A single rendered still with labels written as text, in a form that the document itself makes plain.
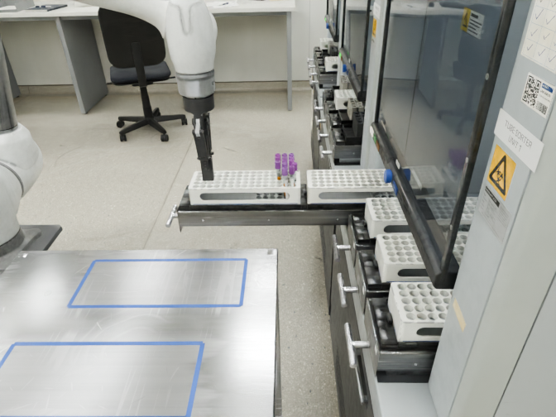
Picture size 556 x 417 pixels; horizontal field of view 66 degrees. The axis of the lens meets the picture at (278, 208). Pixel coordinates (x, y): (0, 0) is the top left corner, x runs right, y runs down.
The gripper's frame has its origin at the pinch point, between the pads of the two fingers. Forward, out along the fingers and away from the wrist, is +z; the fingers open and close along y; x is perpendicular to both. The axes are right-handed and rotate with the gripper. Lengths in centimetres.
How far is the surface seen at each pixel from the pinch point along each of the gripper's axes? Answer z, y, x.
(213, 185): 3.5, -3.3, -1.9
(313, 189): 4.1, -5.0, -28.2
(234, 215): 10.8, -6.7, -7.2
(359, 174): 4.0, 2.6, -41.3
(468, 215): 4, -18, -64
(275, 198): 7.2, -4.3, -18.3
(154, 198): 90, 131, 65
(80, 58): 42, 303, 171
